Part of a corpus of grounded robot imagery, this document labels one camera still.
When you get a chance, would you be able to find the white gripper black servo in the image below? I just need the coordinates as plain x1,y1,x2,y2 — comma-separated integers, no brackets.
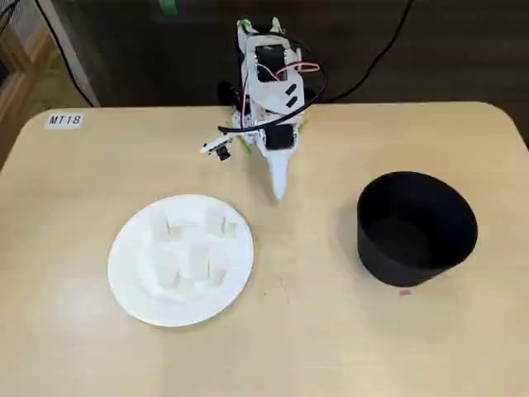
255,118,303,201

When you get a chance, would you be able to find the white cube block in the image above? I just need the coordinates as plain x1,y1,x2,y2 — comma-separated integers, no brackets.
205,209,241,240
155,247,179,290
150,209,188,246
187,242,229,287

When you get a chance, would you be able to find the black round pot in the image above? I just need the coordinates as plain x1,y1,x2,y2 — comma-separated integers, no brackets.
355,170,479,288

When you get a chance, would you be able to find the white paper plate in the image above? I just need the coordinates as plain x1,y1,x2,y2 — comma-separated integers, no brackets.
107,193,255,328

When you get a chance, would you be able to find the white MT18 label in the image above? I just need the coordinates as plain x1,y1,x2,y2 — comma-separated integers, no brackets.
44,112,83,130

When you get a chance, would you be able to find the black camera cable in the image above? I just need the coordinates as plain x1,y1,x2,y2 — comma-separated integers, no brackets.
217,35,328,134

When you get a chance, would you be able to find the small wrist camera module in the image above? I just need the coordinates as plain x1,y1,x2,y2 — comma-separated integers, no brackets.
199,137,233,163

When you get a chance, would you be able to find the black power cable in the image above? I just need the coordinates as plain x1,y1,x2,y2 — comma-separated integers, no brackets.
305,0,416,103

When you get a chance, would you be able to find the wooden shelf frame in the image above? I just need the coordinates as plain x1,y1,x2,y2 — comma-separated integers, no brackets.
0,22,60,166

